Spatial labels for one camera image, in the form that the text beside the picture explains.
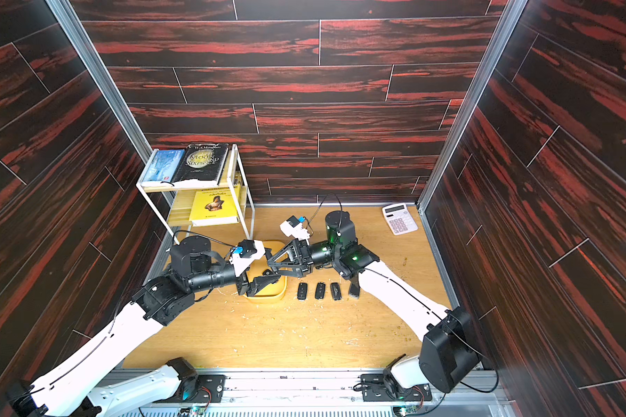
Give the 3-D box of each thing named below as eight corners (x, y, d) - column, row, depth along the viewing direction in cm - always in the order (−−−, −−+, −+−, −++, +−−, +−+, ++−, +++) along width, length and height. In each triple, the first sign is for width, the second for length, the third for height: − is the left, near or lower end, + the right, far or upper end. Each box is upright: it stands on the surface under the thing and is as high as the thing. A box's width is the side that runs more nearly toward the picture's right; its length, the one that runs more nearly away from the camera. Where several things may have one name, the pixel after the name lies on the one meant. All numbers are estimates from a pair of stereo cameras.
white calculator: (394, 235, 111) (395, 230, 109) (382, 210, 121) (384, 206, 118) (416, 232, 112) (418, 227, 110) (403, 208, 122) (405, 203, 119)
